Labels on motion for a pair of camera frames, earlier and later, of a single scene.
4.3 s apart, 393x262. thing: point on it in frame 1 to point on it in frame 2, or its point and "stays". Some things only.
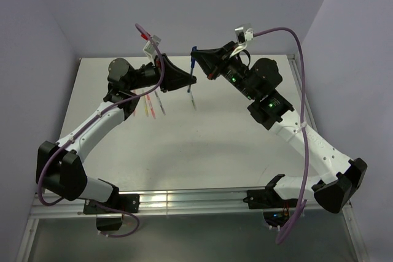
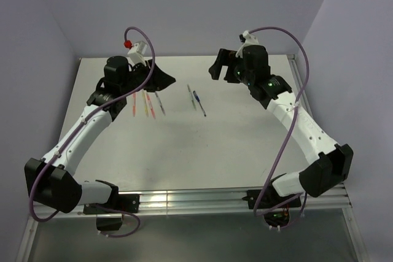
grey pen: [163, 111] stays
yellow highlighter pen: [146, 105] stays
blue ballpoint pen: [193, 63] to [198, 100]
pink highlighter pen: [151, 105] stays
